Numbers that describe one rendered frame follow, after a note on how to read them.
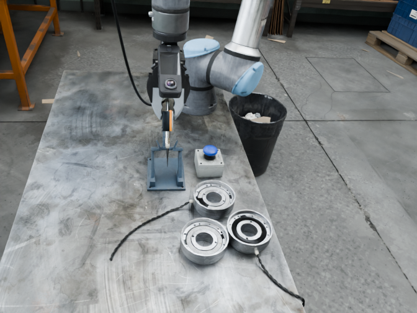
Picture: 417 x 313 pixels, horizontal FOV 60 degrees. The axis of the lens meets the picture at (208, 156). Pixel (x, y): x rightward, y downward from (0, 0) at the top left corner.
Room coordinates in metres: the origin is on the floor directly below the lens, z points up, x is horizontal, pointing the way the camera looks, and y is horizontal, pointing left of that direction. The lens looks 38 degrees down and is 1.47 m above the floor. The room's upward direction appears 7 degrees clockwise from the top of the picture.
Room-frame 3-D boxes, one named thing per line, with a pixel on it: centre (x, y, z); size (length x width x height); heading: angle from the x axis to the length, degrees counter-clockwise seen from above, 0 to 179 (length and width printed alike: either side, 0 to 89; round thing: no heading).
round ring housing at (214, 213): (0.64, -0.03, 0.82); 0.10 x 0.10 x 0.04
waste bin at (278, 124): (1.82, -0.24, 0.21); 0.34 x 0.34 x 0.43
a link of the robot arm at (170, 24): (0.74, 0.12, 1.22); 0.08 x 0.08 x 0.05
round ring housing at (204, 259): (0.51, -0.01, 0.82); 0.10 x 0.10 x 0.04
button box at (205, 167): (0.79, 0.00, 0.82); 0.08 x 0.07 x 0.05; 13
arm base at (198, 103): (1.13, 0.07, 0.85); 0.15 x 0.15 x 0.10
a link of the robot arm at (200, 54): (1.13, 0.06, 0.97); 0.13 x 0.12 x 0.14; 63
